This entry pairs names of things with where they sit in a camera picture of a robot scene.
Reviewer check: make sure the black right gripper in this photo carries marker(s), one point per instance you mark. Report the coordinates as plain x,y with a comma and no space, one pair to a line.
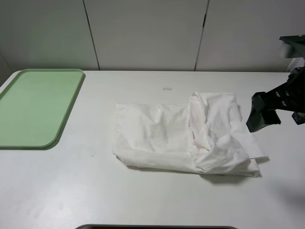
289,96

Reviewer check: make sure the white short sleeve shirt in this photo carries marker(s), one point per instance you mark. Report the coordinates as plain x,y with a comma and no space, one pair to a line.
205,136

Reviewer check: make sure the green plastic tray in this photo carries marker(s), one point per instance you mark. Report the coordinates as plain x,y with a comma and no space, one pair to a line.
35,106

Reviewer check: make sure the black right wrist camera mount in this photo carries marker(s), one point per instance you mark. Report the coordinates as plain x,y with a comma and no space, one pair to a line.
293,46

